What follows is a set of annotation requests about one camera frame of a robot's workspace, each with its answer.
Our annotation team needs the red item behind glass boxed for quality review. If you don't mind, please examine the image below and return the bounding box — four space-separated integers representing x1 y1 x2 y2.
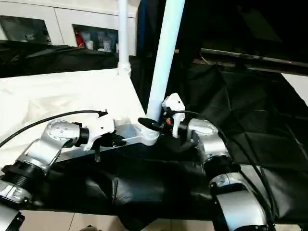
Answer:
74 30 82 48

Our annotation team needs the white plastic table top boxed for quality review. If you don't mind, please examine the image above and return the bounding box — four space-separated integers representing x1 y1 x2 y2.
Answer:
0 68 160 172

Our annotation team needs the long black rod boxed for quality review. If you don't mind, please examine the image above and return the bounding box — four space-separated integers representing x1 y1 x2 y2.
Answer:
201 48 308 70

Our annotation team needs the black mat cover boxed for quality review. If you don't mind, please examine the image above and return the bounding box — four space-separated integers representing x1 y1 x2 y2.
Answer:
0 39 308 229

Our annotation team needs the white cabinet with glass doors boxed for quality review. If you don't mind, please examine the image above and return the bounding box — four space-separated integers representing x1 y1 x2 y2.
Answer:
0 0 138 56

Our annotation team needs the white plastic table leg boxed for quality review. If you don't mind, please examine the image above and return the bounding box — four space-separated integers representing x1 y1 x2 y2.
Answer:
141 0 186 140
117 0 132 77

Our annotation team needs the white flat board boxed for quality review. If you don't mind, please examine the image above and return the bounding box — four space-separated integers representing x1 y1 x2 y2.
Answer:
281 73 308 106

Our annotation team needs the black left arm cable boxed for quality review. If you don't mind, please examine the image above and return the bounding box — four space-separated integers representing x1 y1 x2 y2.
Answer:
0 109 108 147

